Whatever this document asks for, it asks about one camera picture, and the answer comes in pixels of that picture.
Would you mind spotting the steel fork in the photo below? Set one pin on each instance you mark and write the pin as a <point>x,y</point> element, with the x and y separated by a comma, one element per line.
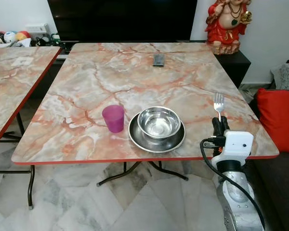
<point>218,102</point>

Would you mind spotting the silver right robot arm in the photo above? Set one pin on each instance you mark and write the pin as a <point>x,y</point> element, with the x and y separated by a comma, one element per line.
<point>238,197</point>

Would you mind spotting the red cushion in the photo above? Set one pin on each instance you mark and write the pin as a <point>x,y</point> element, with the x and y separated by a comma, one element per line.
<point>279,118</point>

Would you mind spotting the steel bowl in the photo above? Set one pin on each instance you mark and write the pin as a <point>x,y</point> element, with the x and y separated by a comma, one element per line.
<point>159,122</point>

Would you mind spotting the steel plate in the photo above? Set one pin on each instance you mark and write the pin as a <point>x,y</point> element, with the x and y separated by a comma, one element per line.
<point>154,144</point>

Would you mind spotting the dark grey sofa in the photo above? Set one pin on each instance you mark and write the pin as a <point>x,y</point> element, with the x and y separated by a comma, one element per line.
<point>274,192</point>

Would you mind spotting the grey patterned cushion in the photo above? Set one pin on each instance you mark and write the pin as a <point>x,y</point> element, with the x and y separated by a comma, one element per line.
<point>285,77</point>

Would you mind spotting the small grey remote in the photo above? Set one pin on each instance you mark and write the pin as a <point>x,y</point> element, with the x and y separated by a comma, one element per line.
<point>158,59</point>

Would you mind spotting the orange marble folding table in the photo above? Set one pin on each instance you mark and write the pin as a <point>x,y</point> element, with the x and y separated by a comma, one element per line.
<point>9,82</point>
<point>135,82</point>

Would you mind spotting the red laughing Buddha statue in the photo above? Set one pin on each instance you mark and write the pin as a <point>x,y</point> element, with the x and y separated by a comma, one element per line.
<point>226,26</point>

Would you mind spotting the purple plastic cup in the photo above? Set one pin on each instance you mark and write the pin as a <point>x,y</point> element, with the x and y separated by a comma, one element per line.
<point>113,119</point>

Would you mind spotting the black television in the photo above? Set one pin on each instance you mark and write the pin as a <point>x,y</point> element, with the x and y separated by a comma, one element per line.
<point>120,19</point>

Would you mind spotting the orange yellow plush toy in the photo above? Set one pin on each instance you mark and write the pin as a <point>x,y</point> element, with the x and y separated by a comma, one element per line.
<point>23,35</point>

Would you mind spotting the blue white plush toy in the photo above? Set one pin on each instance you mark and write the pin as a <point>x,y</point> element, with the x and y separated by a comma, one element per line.
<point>9,36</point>

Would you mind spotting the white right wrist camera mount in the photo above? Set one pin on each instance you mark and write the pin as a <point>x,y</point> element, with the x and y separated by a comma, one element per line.
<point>238,143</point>

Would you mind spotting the white wall socket box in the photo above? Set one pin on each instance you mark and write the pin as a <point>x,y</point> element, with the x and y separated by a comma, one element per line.
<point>36,30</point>

